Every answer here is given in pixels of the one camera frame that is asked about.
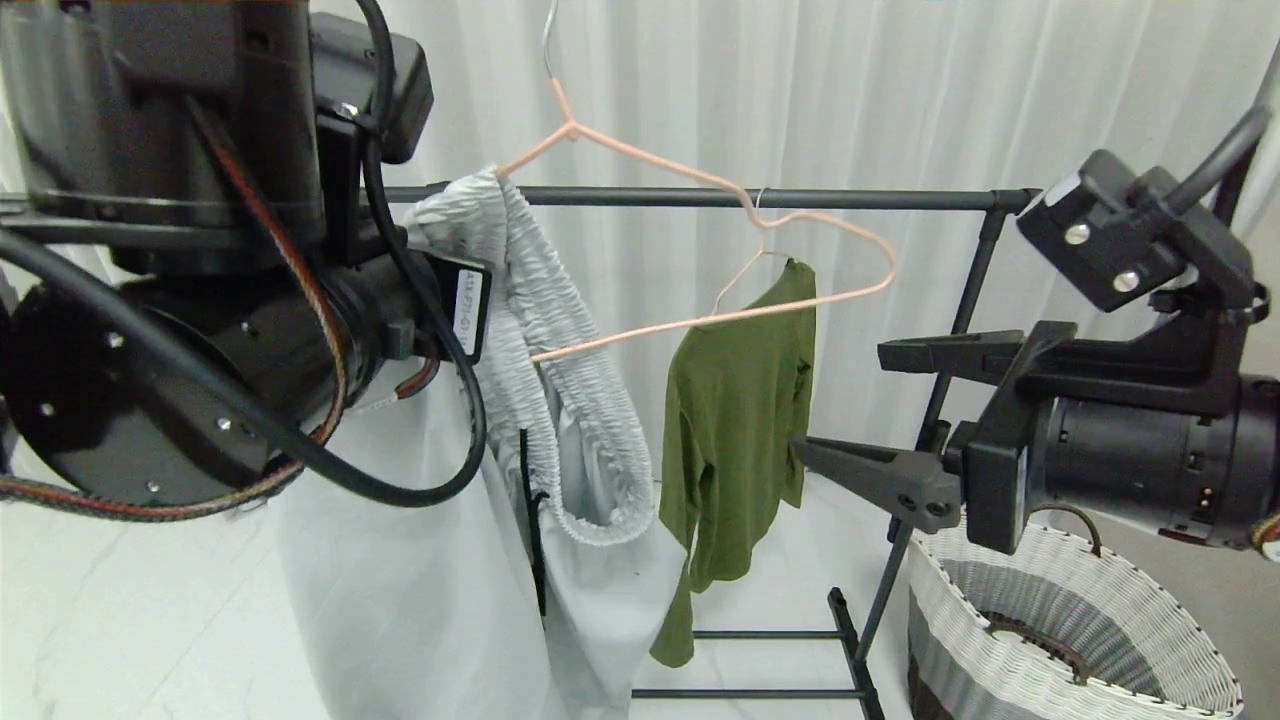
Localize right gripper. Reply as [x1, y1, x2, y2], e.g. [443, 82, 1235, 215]
[790, 330, 1249, 557]

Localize white curtain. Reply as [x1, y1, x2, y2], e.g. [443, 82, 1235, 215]
[0, 0, 1280, 521]

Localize pink clothes hanger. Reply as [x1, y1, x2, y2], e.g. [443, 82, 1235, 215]
[712, 188, 801, 316]
[495, 0, 898, 363]

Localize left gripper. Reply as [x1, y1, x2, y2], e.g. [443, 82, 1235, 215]
[345, 250, 493, 399]

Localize white laundry basket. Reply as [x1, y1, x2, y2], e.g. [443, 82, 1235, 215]
[905, 505, 1246, 720]

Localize olive green printed T-shirt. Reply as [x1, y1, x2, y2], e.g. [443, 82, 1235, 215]
[650, 258, 818, 669]

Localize pale grey garment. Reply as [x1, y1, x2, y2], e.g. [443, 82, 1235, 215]
[268, 165, 691, 720]

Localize black clothes rack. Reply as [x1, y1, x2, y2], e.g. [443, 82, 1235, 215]
[385, 183, 1046, 720]

